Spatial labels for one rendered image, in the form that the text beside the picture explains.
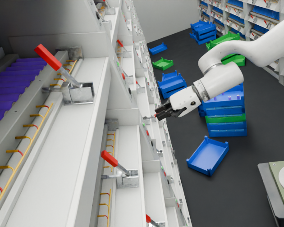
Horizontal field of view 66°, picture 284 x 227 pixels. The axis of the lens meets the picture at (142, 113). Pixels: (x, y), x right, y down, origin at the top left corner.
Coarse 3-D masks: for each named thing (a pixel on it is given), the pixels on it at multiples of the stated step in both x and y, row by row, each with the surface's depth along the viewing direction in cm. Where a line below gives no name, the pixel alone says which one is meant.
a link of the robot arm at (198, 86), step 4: (196, 84) 79; (200, 84) 78; (196, 88) 79; (200, 88) 77; (204, 88) 77; (200, 92) 77; (204, 92) 77; (200, 96) 79; (204, 96) 78; (208, 96) 78; (204, 100) 79
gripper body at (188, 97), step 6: (186, 90) 83; (192, 90) 80; (174, 96) 84; (180, 96) 82; (186, 96) 80; (192, 96) 78; (198, 96) 78; (174, 102) 81; (180, 102) 79; (186, 102) 78; (192, 102) 79; (198, 102) 78; (174, 108) 79; (180, 108) 79; (186, 108) 80; (192, 108) 79; (180, 114) 80
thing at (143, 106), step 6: (138, 72) 123; (138, 78) 123; (144, 78) 123; (144, 84) 117; (138, 96) 106; (144, 96) 106; (138, 102) 101; (144, 102) 101; (138, 108) 97; (144, 108) 97; (144, 114) 93; (150, 114) 93; (150, 120) 89; (150, 126) 86; (150, 132) 82
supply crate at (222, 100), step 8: (232, 88) 179; (240, 88) 177; (216, 96) 182; (224, 96) 179; (232, 96) 175; (240, 96) 160; (208, 104) 173; (216, 104) 170; (224, 104) 168; (232, 104) 166; (240, 104) 164
